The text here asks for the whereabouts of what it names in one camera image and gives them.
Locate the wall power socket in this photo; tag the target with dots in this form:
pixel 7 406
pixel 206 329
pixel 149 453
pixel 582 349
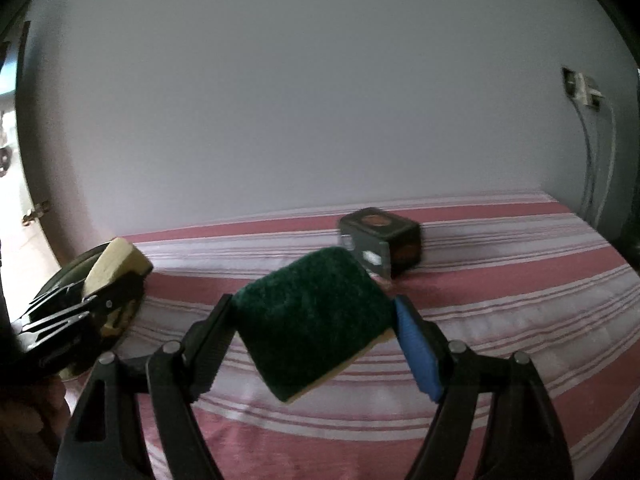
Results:
pixel 580 87

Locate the dark green topped sponge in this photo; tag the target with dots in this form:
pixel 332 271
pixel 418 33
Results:
pixel 310 320

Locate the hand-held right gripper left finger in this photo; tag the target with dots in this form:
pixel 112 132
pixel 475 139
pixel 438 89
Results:
pixel 212 350

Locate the small yellow sponge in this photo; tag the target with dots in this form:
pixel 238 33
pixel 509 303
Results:
pixel 117 262

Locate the person's left hand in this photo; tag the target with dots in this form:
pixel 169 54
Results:
pixel 27 415

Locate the round metal bowl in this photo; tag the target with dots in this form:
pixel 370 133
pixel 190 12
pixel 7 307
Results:
pixel 72 271

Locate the red striped desktop cloth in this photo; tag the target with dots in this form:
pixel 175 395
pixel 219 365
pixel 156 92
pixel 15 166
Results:
pixel 500 285

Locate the small dark cube box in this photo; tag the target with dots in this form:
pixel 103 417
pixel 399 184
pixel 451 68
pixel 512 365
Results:
pixel 380 240

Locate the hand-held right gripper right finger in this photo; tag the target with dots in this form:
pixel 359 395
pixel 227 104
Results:
pixel 417 355

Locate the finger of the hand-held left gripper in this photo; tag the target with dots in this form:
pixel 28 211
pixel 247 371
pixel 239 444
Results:
pixel 55 297
pixel 117 292

